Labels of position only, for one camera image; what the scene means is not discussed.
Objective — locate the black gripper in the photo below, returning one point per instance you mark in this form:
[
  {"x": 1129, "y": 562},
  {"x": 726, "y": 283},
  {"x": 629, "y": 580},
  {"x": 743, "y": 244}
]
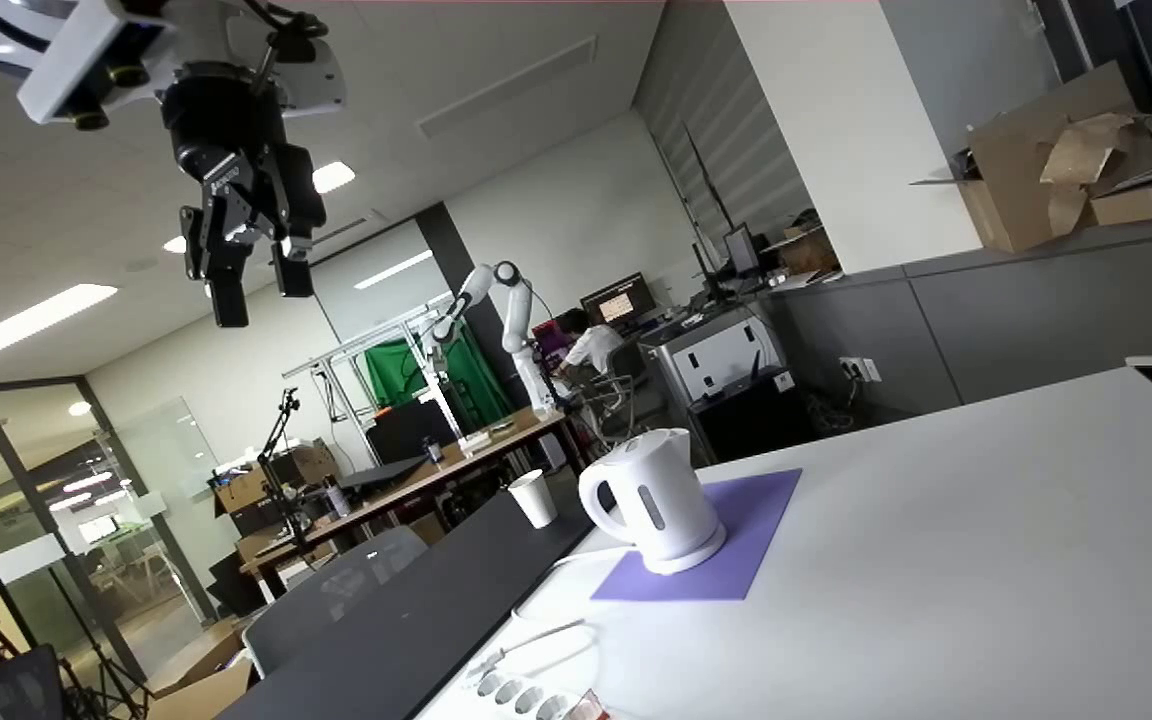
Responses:
[{"x": 217, "y": 120}]

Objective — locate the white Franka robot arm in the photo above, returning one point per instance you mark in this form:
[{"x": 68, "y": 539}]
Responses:
[{"x": 221, "y": 24}]

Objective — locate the white electric kettle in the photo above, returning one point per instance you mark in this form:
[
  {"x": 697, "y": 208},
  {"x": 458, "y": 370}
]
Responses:
[{"x": 648, "y": 502}]

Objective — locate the small ceiling light panel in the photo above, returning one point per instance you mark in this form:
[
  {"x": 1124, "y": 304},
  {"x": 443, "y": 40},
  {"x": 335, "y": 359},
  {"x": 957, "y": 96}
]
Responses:
[{"x": 335, "y": 177}]

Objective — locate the green cloth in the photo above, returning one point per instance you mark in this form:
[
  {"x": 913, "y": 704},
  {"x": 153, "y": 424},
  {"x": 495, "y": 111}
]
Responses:
[{"x": 400, "y": 375}]

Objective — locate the long ceiling light panel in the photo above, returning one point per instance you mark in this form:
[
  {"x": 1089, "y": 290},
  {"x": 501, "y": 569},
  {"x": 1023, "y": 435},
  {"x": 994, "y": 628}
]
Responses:
[{"x": 19, "y": 325}]

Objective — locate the long wooden table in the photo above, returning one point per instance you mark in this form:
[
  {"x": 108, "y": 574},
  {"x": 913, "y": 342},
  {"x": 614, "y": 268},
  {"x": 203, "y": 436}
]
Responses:
[{"x": 400, "y": 486}]

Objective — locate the person in white shirt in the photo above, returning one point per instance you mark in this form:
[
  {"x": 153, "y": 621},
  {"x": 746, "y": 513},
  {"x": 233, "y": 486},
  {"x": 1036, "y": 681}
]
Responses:
[{"x": 595, "y": 345}]

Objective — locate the white paper cup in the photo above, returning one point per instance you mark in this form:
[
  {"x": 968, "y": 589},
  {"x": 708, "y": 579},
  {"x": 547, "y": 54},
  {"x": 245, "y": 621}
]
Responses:
[{"x": 533, "y": 499}]

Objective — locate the dark gray partition panel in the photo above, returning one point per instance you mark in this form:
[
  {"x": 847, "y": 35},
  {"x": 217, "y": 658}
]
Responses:
[{"x": 400, "y": 621}]

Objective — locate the open floor cardboard box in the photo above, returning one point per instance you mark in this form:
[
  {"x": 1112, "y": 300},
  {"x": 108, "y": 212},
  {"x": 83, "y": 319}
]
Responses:
[{"x": 209, "y": 681}]

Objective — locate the white printer box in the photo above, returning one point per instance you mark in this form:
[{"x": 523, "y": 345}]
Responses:
[{"x": 721, "y": 353}]

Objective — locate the white power strip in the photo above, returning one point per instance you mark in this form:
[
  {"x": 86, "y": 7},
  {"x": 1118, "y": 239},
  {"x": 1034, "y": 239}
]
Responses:
[{"x": 531, "y": 694}]

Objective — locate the purple mat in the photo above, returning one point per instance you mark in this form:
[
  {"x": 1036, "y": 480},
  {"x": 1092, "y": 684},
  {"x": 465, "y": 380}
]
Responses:
[{"x": 737, "y": 540}]

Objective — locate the gray low cabinet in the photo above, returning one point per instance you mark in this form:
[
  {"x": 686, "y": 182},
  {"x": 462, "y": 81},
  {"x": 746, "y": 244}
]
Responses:
[{"x": 1001, "y": 325}]

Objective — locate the large open cardboard box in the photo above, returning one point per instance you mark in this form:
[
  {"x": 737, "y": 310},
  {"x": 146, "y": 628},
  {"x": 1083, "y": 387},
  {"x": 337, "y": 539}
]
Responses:
[{"x": 1023, "y": 173}]

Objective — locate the crumpled brown cardboard piece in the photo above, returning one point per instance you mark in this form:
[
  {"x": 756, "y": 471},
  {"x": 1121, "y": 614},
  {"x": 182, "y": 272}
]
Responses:
[{"x": 1089, "y": 146}]

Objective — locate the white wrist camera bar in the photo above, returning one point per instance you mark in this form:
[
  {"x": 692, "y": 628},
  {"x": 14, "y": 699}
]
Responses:
[{"x": 86, "y": 66}]

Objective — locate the white wall outlet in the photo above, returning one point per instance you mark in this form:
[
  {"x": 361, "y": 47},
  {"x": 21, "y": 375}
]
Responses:
[{"x": 866, "y": 370}]

